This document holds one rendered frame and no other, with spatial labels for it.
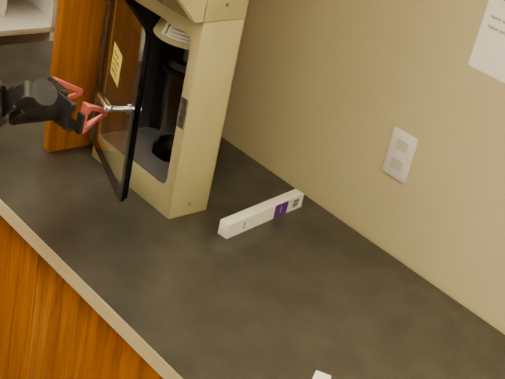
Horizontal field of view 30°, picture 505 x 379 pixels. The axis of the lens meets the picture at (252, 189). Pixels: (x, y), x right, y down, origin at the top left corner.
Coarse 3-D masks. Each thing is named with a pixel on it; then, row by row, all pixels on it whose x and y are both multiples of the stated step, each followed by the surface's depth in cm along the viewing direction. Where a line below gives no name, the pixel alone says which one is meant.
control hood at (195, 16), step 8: (168, 0) 189; (176, 0) 184; (184, 0) 185; (192, 0) 186; (200, 0) 187; (176, 8) 190; (184, 8) 186; (192, 8) 187; (200, 8) 188; (184, 16) 190; (192, 16) 188; (200, 16) 189
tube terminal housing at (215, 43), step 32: (224, 0) 192; (192, 32) 194; (224, 32) 196; (192, 64) 196; (224, 64) 201; (192, 96) 199; (224, 96) 206; (192, 128) 204; (192, 160) 209; (160, 192) 213; (192, 192) 214
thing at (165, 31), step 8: (160, 24) 206; (168, 24) 204; (160, 32) 205; (168, 32) 203; (176, 32) 203; (184, 32) 202; (168, 40) 203; (176, 40) 203; (184, 40) 202; (184, 48) 202
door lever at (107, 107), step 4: (100, 92) 202; (96, 96) 203; (100, 96) 200; (104, 96) 201; (100, 100) 200; (104, 100) 198; (104, 104) 197; (108, 104) 196; (128, 104) 197; (104, 108) 196; (108, 108) 196; (112, 108) 196; (116, 108) 197; (120, 108) 197; (124, 108) 197; (128, 108) 197; (108, 112) 196; (128, 112) 197
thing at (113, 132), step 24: (120, 0) 203; (120, 24) 203; (144, 24) 189; (120, 48) 203; (144, 48) 187; (120, 72) 203; (120, 96) 204; (120, 120) 204; (96, 144) 223; (120, 144) 204; (120, 168) 204; (120, 192) 204
